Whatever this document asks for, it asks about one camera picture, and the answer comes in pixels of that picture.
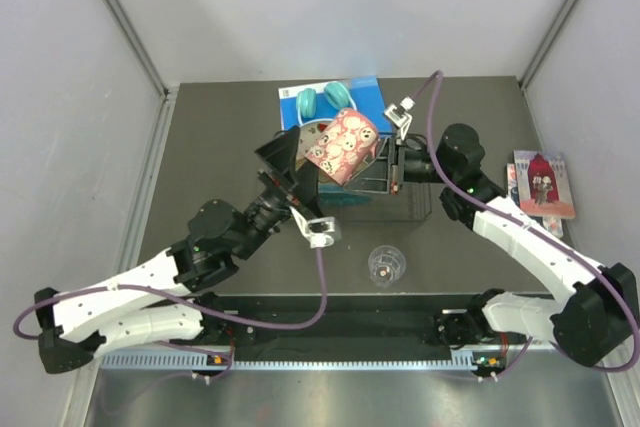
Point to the teal scalloped plate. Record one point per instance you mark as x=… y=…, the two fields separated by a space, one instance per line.
x=331 y=195

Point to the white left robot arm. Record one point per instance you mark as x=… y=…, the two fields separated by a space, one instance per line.
x=150 y=302

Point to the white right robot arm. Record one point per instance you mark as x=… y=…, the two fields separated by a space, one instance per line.
x=592 y=309

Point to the clear drinking glass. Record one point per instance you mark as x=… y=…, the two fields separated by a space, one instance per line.
x=386 y=264

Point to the blue folder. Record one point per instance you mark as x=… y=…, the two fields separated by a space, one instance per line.
x=365 y=91

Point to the pink glass mug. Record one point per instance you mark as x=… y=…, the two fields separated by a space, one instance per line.
x=343 y=145

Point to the white watermelon pattern plate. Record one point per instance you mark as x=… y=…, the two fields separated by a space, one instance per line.
x=312 y=140

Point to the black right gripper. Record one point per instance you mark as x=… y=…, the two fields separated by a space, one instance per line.
x=387 y=172

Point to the teal cat ear headphones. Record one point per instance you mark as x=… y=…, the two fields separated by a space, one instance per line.
x=336 y=94

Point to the black wire dish rack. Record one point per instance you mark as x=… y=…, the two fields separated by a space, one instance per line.
x=411 y=204

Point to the illustrated red castle book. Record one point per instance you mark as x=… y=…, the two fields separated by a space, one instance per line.
x=543 y=184

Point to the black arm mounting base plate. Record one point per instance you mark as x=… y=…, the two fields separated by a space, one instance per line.
x=430 y=320

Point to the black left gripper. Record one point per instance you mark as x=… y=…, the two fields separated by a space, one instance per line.
x=281 y=155

